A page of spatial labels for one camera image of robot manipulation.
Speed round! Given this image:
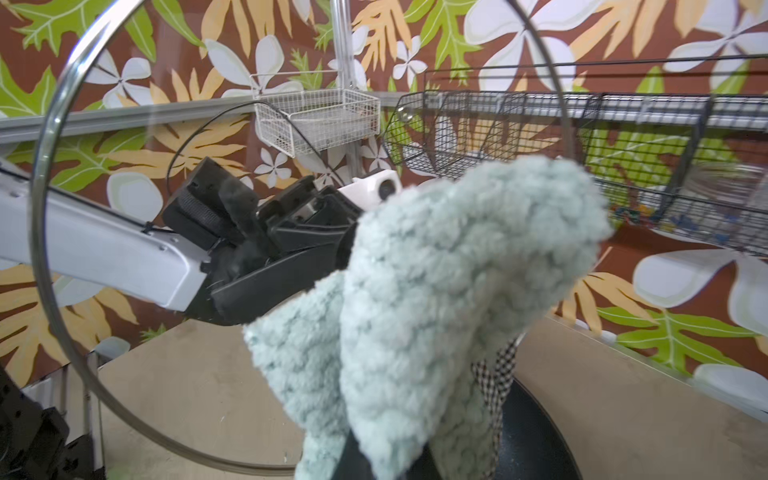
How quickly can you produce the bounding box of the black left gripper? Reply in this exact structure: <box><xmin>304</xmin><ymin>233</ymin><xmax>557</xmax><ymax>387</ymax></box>
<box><xmin>185</xmin><ymin>177</ymin><xmax>363</xmax><ymax>326</ymax></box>

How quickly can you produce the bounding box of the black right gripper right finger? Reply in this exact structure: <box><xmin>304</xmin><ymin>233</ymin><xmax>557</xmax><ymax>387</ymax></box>
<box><xmin>404</xmin><ymin>445</ymin><xmax>442</xmax><ymax>480</ymax></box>

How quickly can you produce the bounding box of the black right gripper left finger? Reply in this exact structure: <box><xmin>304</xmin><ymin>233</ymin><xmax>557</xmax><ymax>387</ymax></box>
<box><xmin>331</xmin><ymin>432</ymin><xmax>375</xmax><ymax>480</ymax></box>

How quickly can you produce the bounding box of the glass lid with steel rim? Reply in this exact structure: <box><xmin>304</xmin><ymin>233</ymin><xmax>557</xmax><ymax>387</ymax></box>
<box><xmin>27</xmin><ymin>0</ymin><xmax>577</xmax><ymax>478</ymax></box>

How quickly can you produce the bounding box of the light green fluffy cloth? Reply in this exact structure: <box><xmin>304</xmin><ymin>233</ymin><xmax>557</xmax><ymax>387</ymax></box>
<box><xmin>243</xmin><ymin>155</ymin><xmax>611</xmax><ymax>479</ymax></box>

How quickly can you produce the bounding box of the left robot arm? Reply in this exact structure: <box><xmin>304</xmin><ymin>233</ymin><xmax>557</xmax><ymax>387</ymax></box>
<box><xmin>45</xmin><ymin>159</ymin><xmax>381</xmax><ymax>325</ymax></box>

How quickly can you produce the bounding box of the black front frying pan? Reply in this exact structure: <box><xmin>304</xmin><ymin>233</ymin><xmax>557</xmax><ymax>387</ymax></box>
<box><xmin>493</xmin><ymin>379</ymin><xmax>583</xmax><ymax>480</ymax></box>

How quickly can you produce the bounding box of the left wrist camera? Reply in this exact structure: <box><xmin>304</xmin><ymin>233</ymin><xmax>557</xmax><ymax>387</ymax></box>
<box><xmin>339</xmin><ymin>170</ymin><xmax>402</xmax><ymax>211</ymax></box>

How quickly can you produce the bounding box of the white wire basket left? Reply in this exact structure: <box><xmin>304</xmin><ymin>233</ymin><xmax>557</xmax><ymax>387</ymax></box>
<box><xmin>250</xmin><ymin>73</ymin><xmax>381</xmax><ymax>157</ymax></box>

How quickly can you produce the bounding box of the aluminium frame post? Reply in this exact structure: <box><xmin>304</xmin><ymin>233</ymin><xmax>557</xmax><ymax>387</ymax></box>
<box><xmin>330</xmin><ymin>0</ymin><xmax>363</xmax><ymax>177</ymax></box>

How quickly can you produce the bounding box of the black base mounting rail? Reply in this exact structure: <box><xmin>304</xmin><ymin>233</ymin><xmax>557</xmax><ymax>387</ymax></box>
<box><xmin>1</xmin><ymin>367</ymin><xmax>107</xmax><ymax>479</ymax></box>

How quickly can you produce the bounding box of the black wire basket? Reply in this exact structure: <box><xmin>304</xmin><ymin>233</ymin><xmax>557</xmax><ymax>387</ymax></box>
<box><xmin>383</xmin><ymin>54</ymin><xmax>767</xmax><ymax>256</ymax></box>

